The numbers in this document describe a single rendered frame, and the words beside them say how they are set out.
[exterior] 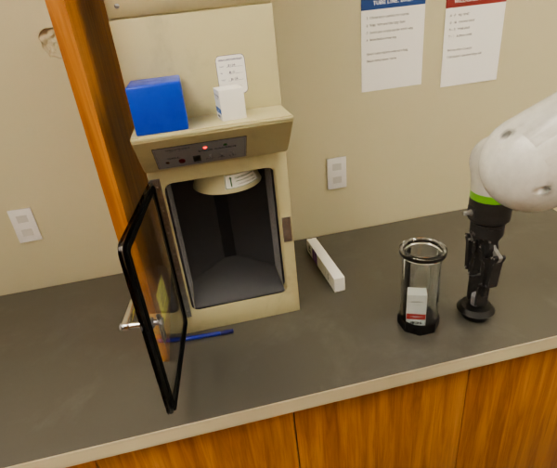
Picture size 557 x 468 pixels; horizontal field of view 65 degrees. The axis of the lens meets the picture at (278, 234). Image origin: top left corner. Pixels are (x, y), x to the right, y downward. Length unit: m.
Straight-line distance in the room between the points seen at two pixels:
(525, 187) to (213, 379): 0.80
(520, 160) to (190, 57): 0.66
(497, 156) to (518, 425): 1.05
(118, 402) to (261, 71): 0.81
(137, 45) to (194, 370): 0.74
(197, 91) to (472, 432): 1.14
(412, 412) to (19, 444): 0.91
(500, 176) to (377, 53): 1.01
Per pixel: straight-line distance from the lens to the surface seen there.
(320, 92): 1.49
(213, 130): 0.89
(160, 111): 0.89
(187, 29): 0.98
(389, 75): 1.57
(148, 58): 0.98
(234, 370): 1.11
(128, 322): 0.89
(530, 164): 0.57
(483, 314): 1.23
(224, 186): 1.07
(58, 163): 1.52
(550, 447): 1.68
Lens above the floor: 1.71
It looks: 28 degrees down
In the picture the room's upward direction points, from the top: 6 degrees counter-clockwise
